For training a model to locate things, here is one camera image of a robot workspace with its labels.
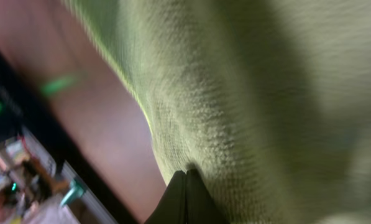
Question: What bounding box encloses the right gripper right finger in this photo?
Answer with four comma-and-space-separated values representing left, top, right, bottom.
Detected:
186, 169, 229, 224

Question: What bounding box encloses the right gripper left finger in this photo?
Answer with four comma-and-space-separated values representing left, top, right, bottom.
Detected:
145, 170, 186, 224

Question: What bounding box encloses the light green cloth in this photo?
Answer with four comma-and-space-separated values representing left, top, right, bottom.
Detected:
66, 0, 371, 223

